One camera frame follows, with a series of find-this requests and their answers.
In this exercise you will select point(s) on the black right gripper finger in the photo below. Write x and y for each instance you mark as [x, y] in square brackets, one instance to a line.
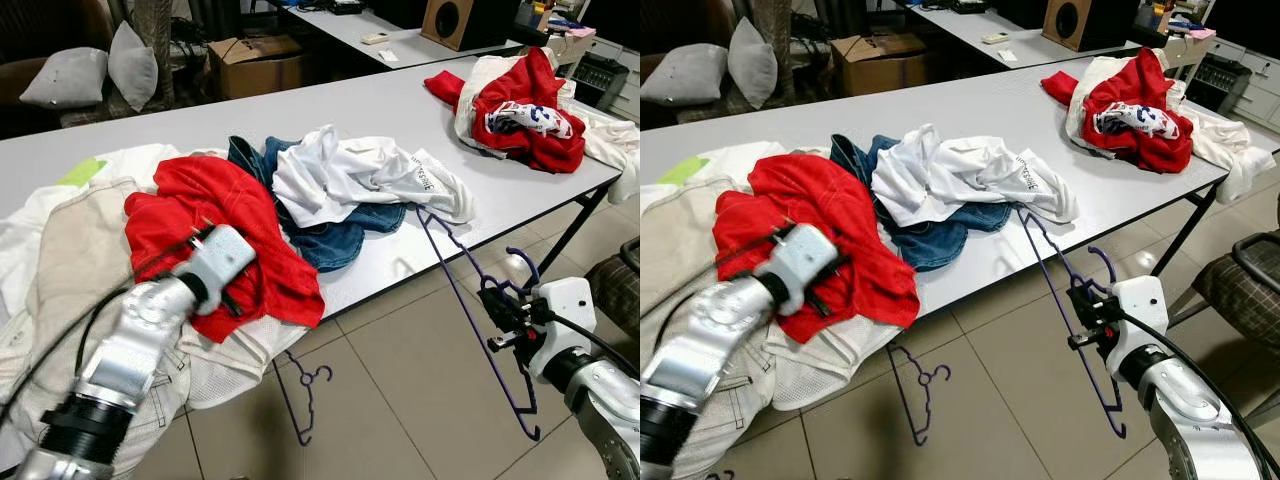
[1088, 340]
[1087, 303]
[500, 302]
[508, 342]

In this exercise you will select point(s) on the plain red shirt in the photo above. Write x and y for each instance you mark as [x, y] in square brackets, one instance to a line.
[820, 195]
[220, 200]

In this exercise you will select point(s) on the white t-shirt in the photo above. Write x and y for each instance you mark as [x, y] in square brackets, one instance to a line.
[330, 170]
[930, 170]

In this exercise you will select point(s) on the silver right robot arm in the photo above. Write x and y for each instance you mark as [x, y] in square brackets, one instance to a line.
[1190, 400]
[610, 400]

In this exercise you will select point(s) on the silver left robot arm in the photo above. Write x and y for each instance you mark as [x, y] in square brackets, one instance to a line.
[720, 330]
[130, 340]

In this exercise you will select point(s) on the plaid chair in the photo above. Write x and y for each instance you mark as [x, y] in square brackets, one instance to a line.
[615, 290]
[1235, 285]

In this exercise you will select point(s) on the black table leg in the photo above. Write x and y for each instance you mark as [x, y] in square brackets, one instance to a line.
[1197, 228]
[577, 235]

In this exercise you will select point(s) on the blue denim jeans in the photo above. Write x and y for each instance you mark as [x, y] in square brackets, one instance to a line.
[340, 240]
[945, 240]

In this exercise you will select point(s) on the white cloth garment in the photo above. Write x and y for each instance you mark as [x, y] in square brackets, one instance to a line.
[745, 162]
[140, 165]

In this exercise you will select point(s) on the green tape patch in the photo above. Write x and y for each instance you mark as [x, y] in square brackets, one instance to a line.
[703, 171]
[82, 172]

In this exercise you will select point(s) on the cream garment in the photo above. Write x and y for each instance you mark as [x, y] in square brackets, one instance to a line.
[610, 140]
[1225, 145]

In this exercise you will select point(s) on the red shirt with white print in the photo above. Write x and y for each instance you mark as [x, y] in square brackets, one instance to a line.
[520, 85]
[1135, 85]

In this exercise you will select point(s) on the cardboard box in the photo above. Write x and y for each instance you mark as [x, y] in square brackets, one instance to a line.
[255, 70]
[878, 68]

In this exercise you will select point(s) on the white drawer unit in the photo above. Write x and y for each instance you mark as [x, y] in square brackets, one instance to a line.
[1260, 85]
[625, 95]

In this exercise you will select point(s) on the black plastic crate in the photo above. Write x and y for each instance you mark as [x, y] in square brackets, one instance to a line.
[602, 80]
[1217, 82]

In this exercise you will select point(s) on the narrow grey pillow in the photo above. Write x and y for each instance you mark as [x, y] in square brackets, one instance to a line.
[133, 65]
[752, 62]

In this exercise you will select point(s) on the wooden speaker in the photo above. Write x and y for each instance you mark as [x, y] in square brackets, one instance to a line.
[1090, 25]
[470, 25]

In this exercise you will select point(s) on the white remote control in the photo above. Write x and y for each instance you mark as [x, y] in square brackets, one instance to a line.
[375, 38]
[996, 38]

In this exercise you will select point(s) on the brown leather sofa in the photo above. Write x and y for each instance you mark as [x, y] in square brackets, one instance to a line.
[40, 25]
[670, 20]

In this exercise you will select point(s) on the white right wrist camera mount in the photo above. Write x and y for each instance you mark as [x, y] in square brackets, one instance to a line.
[1140, 305]
[565, 310]

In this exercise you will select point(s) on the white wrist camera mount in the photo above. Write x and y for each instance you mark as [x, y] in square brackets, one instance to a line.
[800, 260]
[225, 255]
[1140, 305]
[565, 310]

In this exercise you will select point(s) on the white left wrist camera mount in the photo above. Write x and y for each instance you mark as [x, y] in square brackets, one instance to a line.
[225, 255]
[800, 260]

